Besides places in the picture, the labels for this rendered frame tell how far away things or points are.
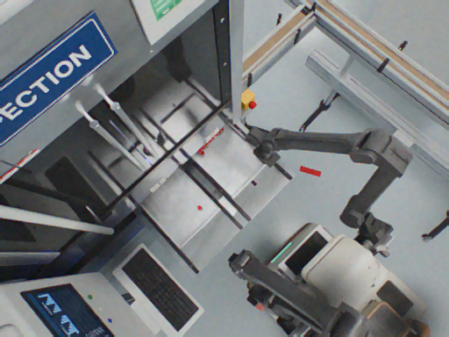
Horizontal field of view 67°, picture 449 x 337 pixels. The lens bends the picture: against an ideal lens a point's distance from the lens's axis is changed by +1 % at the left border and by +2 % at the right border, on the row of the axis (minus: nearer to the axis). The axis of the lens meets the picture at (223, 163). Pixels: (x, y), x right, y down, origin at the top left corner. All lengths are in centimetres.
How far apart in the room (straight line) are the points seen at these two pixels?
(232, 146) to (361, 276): 87
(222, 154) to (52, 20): 120
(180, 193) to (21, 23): 120
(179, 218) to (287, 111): 146
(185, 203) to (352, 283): 85
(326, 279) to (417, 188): 181
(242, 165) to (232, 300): 115
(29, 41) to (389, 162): 86
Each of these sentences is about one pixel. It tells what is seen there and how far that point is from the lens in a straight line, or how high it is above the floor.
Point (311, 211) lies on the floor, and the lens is 259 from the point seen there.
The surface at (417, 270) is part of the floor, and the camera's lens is 281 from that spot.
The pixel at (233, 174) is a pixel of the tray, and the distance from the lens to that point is 168.
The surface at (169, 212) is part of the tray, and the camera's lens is 168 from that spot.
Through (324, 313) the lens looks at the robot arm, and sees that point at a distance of 98.
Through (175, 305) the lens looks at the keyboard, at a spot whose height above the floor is 83.
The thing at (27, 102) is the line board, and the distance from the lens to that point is 73.
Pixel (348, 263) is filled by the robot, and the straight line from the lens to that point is 119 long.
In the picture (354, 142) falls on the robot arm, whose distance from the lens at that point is 104.
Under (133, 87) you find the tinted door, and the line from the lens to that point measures 91.
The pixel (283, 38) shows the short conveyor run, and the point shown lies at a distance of 191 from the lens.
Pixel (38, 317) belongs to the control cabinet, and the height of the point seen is 148.
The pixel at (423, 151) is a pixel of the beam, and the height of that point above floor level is 53.
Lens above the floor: 251
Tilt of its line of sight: 75 degrees down
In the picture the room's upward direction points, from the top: 8 degrees counter-clockwise
